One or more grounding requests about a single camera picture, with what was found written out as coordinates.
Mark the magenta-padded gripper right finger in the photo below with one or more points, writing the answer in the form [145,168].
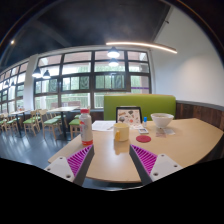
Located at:
[164,165]

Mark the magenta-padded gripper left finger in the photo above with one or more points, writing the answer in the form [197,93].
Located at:
[59,167]

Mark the red-capped clear drink bottle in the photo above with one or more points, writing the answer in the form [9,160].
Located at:
[86,128]

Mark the white paper napkin packet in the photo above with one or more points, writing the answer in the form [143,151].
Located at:
[164,132]

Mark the flat round red coaster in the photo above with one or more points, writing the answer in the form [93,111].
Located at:
[143,138]

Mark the white ceramic bowl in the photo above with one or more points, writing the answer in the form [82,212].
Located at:
[162,120]

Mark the wooden chairs with green seats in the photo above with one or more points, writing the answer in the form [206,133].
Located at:
[50,122]

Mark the small blue-capped white bottle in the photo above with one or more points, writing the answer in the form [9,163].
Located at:
[145,122]

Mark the large light wooden dining table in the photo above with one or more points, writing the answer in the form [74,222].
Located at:
[63,109]

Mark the white paper sheets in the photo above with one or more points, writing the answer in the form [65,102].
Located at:
[102,125]

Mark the sticker-covered black tablet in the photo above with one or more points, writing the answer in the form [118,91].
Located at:
[129,115]

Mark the green upholstered booth bench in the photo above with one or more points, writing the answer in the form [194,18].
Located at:
[150,105]

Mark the small light wooden dining table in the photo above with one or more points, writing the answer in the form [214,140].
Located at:
[19,112]

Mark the curved linear ceiling light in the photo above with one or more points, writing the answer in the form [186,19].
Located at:
[143,44]

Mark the dark pendant ceiling lamps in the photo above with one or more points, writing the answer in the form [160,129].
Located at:
[113,53]

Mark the dark-framed window wall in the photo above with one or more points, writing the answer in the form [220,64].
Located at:
[92,71]

